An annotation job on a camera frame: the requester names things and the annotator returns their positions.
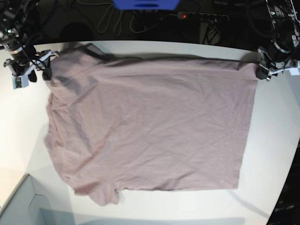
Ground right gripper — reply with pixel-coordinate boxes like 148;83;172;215
3;50;59;83

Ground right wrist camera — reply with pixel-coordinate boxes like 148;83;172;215
12;75;29;90

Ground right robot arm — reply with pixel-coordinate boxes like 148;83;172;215
0;0;58;85

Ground white power strip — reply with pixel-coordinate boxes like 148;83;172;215
169;12;230;23

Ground mauve t-shirt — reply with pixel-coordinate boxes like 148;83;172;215
45;47;257;206

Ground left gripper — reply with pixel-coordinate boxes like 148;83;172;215
255;46;300;81

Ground blue plastic bin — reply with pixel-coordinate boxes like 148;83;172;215
113;0;180;10

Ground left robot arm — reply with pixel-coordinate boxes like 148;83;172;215
32;0;300;79

